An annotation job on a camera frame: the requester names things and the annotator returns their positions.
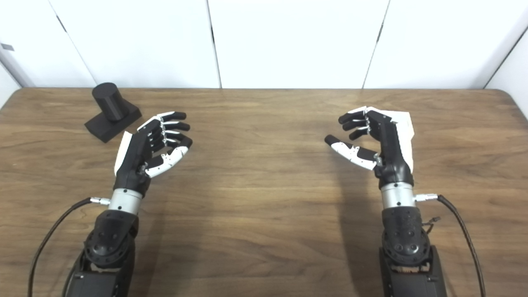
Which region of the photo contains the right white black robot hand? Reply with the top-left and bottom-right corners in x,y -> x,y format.
324,106 -> 415,188

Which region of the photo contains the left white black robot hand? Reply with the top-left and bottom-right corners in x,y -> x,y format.
113,111 -> 193,197

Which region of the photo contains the white square piece with hole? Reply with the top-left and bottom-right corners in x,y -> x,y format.
382,109 -> 415,139

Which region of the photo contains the black peg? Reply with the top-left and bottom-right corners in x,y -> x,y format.
85,82 -> 142,143

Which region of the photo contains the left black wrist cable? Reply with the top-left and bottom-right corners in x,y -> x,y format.
28,197 -> 111,297

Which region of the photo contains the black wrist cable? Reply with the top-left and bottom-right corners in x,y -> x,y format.
415,193 -> 486,297
28,197 -> 111,297

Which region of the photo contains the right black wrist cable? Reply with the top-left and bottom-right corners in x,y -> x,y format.
415,193 -> 486,297

